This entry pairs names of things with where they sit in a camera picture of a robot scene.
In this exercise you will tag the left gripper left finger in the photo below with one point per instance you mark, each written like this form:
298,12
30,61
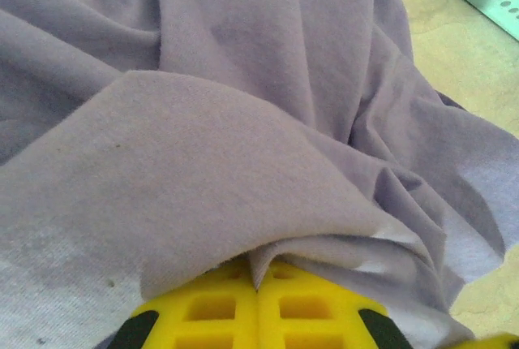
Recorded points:
182,324

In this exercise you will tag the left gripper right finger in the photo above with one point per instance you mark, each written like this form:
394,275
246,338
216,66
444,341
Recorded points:
336,324

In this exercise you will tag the purple t-shirt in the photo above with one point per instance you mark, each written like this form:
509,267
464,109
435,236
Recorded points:
202,142

